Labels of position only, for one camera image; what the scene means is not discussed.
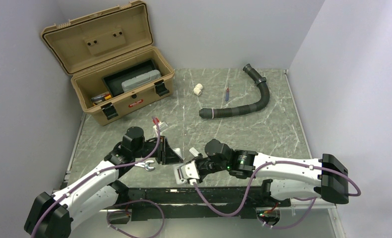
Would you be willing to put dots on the white pipe fitting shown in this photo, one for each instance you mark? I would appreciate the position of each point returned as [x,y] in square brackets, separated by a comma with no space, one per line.
[198,89]

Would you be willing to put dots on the silver open-end wrench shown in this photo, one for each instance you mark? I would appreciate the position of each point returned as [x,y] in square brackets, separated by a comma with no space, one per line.
[147,165]

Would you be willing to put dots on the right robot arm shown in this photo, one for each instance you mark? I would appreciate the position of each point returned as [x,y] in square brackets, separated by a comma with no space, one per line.
[325,177]

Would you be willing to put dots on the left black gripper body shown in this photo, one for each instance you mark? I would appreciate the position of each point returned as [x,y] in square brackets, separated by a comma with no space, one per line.
[158,153]

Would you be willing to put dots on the tan plastic toolbox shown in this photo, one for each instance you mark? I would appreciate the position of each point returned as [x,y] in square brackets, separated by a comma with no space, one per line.
[99,44]

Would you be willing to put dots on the white remote control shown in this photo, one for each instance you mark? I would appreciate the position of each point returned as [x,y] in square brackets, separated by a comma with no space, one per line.
[179,153]

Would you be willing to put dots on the orange black tool in toolbox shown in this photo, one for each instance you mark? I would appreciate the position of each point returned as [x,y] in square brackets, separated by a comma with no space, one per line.
[101,98]

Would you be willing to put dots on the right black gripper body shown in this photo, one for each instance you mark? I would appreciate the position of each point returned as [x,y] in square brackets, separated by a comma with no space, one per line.
[208,166]

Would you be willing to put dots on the white battery cover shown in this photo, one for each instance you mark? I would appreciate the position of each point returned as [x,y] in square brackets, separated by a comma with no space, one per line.
[194,151]

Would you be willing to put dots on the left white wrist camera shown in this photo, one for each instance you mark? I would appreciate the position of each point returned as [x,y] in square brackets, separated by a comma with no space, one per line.
[159,126]

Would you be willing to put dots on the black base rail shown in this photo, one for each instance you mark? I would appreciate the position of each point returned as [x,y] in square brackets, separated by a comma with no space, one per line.
[184,202]

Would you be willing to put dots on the grey plastic case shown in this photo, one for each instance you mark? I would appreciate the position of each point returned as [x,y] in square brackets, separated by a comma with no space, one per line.
[140,80]

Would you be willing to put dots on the black tray in toolbox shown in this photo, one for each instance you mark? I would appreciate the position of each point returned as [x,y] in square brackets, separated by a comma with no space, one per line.
[113,81]

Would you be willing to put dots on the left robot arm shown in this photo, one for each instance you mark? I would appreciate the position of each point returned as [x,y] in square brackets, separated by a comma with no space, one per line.
[57,215]

